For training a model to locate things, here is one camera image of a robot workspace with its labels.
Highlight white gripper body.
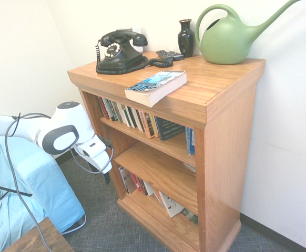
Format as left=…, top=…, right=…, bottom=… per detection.
left=77, top=135, right=114, bottom=174

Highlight blue Greg Bear paperback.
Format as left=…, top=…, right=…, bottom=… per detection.
left=124, top=70, right=187, bottom=108

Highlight grey and white book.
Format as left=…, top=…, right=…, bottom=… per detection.
left=118, top=165, right=138, bottom=195

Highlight red thin book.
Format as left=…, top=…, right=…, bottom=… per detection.
left=129, top=172, right=144, bottom=194

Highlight maroon book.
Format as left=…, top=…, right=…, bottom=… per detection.
left=97, top=96, right=111, bottom=120

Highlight black and green book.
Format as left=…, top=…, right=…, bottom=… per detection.
left=121, top=104, right=133, bottom=128

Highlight orange book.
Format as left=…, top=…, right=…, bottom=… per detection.
left=138, top=110, right=155, bottom=139

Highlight light blue cloth cover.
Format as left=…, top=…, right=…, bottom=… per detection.
left=0, top=135, right=87, bottom=252

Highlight yellow book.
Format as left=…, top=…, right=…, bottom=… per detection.
left=149, top=114, right=160, bottom=138

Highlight white book with red print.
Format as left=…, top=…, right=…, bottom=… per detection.
left=158, top=191, right=185, bottom=218

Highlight navy hardcover book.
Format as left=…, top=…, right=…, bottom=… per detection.
left=154, top=116, right=187, bottom=142

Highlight loose white papers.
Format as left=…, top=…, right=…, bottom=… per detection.
left=183, top=162, right=197, bottom=174

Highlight dark wooden table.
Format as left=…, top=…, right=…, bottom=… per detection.
left=3, top=216, right=75, bottom=252

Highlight black metal stand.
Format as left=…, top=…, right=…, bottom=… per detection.
left=0, top=182, right=33, bottom=208

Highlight bright blue book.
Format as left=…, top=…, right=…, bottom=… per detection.
left=185, top=127, right=196, bottom=158

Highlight dark green photo book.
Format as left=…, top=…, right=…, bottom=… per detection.
left=180, top=208, right=199, bottom=226

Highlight black rotary telephone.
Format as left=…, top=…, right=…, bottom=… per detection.
left=95, top=29, right=175, bottom=76

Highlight black remote control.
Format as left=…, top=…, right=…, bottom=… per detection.
left=156, top=49, right=185, bottom=61

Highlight wooden bookshelf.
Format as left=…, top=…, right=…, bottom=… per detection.
left=67, top=51, right=266, bottom=252

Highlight black glossy vase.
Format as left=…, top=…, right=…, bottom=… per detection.
left=178, top=18, right=195, bottom=58

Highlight green plastic watering can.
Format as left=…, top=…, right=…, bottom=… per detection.
left=195, top=0, right=303, bottom=65

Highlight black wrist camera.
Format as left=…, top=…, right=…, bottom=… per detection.
left=97, top=135, right=114, bottom=151

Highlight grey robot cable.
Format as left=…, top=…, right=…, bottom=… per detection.
left=4, top=112, right=116, bottom=252

